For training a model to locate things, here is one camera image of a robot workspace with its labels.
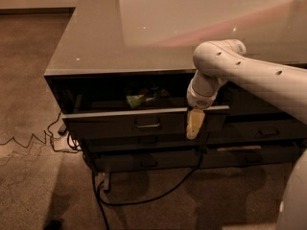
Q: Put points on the grey counter cabinet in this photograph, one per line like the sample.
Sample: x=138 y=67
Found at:
x=114 y=47

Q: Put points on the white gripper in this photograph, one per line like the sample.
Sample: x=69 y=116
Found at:
x=199 y=99

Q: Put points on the green chip bag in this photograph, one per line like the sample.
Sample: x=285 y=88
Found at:
x=134 y=100

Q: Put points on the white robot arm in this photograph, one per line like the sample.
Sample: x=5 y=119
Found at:
x=285 y=87

